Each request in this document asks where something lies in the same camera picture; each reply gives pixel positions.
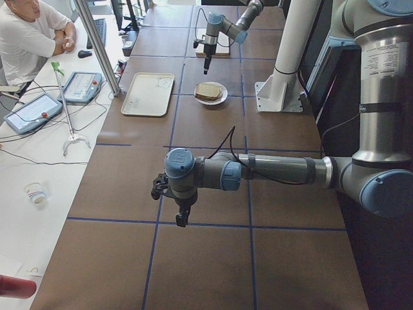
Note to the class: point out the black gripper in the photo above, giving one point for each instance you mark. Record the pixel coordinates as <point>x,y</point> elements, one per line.
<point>209,50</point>
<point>184,203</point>

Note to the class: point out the bread slice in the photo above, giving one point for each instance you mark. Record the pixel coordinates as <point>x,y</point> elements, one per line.
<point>208,89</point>
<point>207,98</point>

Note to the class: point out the white round plate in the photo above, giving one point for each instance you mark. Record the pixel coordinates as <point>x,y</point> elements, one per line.
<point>224,94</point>

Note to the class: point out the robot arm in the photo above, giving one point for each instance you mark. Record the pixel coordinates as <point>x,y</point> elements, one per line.
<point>376,175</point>
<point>218,23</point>

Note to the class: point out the wooden cutting board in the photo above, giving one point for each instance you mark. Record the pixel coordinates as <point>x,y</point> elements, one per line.
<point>221,52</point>

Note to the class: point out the cream bear tray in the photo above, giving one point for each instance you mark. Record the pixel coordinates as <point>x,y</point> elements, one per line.
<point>148,94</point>

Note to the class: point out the black keyboard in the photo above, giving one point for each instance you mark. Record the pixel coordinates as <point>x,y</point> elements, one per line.
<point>100,25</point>

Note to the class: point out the black computer mouse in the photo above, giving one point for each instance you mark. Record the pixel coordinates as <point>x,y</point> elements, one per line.
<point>84,53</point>

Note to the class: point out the far teach pendant tablet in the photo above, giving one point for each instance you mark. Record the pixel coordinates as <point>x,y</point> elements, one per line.
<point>82,87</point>

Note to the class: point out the teach pendant tablet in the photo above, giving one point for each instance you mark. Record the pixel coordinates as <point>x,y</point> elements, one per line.
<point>33,114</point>
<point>82,87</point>

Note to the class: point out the paper cup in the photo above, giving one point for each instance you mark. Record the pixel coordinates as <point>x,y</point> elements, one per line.
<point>35,192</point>

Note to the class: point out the reacher grabber stick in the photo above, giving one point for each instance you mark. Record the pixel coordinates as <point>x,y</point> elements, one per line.
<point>73,137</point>

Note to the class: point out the near teach pendant tablet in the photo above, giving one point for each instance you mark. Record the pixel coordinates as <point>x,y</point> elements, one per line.
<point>33,114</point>

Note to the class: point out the seated person in white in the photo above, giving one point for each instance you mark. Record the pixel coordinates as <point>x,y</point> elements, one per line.
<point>31,33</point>

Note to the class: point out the red cylinder object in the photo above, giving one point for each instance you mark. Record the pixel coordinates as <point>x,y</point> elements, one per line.
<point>13,287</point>

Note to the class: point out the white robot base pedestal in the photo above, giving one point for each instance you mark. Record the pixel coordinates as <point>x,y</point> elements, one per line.
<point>280,92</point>

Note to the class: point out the aluminium frame post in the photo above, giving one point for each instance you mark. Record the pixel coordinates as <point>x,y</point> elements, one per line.
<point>99,49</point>

